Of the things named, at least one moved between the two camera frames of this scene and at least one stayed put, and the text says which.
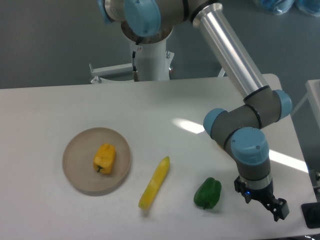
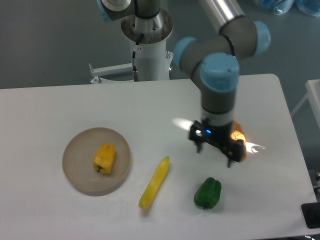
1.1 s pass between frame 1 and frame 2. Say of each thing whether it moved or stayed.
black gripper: moved
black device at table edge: stayed
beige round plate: stayed
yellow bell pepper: stayed
